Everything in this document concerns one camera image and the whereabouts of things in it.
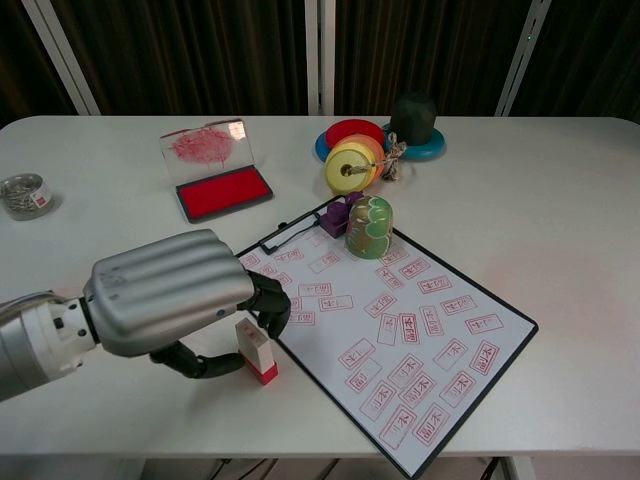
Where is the yellow ring disc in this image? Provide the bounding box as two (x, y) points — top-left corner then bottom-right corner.
(323, 141), (377, 197)

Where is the black clipboard with stamped paper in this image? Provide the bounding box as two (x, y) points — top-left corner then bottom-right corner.
(234, 195), (540, 479)

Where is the green patterned cup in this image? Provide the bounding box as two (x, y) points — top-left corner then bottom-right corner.
(343, 195), (394, 262)

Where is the blue ring disc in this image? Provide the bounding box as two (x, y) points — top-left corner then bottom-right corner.
(314, 131), (342, 163)

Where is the dark pleated curtain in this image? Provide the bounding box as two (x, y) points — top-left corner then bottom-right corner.
(0, 0), (640, 130)

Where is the white and red stamp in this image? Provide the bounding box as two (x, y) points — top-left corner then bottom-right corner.
(234, 317), (280, 387)

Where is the white frame post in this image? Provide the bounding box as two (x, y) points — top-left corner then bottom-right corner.
(21, 0), (102, 117)
(494, 0), (552, 118)
(304, 0), (337, 117)

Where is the red ring disc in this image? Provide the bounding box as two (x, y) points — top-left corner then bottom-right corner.
(324, 118), (386, 151)

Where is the clear round paper clip box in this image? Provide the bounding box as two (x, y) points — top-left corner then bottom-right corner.
(0, 172), (54, 222)

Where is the teal ring disc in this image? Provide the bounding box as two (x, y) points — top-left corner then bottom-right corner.
(381, 122), (449, 162)

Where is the beige knotted rope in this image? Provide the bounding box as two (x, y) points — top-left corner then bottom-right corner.
(341, 130), (409, 184)

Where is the red ink pad case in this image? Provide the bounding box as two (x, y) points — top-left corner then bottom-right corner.
(159, 117), (276, 225)

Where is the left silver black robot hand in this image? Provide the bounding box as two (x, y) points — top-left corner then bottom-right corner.
(82, 228), (293, 380)

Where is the black cup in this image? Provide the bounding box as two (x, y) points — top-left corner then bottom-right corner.
(390, 90), (438, 147)

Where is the purple stamp block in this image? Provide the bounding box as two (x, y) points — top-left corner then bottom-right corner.
(319, 191), (366, 241)

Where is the orange ring disc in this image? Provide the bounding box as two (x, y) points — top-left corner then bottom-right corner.
(331, 133), (386, 177)

